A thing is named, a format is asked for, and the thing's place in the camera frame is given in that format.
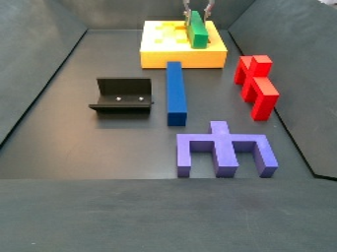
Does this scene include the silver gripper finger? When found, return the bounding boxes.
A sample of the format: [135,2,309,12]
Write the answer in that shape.
[181,0,192,26]
[204,0,214,21]

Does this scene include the red branched block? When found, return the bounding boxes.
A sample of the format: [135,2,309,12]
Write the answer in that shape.
[234,55,279,121]

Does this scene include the green long block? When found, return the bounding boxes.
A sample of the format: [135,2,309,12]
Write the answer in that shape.
[187,11,208,49]

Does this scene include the black angle bracket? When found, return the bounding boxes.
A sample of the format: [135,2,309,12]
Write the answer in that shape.
[88,77,152,113]

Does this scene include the yellow slotted board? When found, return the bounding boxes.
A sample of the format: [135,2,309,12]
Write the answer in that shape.
[139,21,227,69]

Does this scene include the purple forked block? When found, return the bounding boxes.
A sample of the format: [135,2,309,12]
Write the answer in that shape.
[176,121,278,178]

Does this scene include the blue long block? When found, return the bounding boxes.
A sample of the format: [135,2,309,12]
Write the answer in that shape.
[165,62,187,126]

